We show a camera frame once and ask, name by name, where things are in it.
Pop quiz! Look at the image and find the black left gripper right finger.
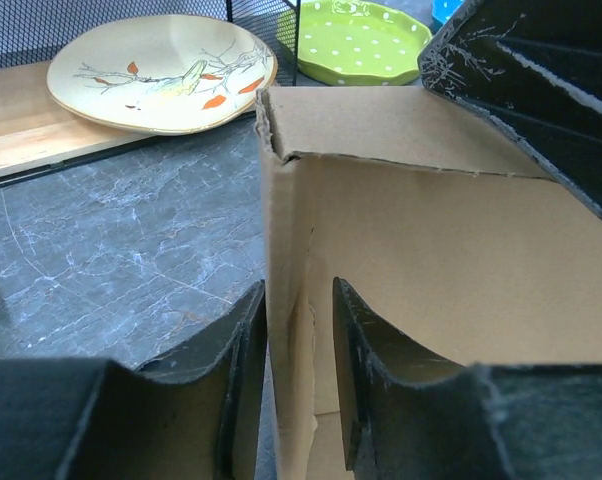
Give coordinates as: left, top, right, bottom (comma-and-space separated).
332, 278, 602, 479

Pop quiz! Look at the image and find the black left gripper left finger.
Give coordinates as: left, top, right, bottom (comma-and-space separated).
0, 281, 267, 479

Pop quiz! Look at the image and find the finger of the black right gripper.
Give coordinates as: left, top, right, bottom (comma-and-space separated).
418, 1, 602, 220

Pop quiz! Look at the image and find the brown cardboard box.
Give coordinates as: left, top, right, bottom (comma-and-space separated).
256, 87, 602, 479

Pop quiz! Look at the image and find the blue dotted plate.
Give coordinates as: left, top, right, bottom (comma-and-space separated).
431, 0, 464, 30

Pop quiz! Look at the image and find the green dotted plate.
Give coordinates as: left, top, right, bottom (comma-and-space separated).
276, 1, 432, 86

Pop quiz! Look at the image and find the beige leaf pattern plate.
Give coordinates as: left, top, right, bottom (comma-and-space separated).
46, 14, 278, 135

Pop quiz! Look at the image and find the black wire wooden shelf rack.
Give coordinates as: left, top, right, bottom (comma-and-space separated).
0, 1, 300, 185

